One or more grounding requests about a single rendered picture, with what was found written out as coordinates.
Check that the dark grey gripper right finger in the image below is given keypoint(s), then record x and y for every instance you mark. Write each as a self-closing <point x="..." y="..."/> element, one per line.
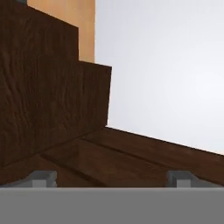
<point x="178" y="177"/>

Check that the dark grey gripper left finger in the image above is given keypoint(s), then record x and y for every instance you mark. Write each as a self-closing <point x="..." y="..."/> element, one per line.
<point x="43" y="177"/>

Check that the dark wood cabinet run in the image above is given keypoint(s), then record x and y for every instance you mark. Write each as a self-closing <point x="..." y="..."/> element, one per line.
<point x="125" y="157"/>

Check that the tall dark wood cabinet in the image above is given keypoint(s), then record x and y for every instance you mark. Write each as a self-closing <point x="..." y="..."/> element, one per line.
<point x="43" y="87"/>

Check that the light orange wood panel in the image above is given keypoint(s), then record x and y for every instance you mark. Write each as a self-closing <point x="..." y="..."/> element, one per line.
<point x="78" y="23"/>

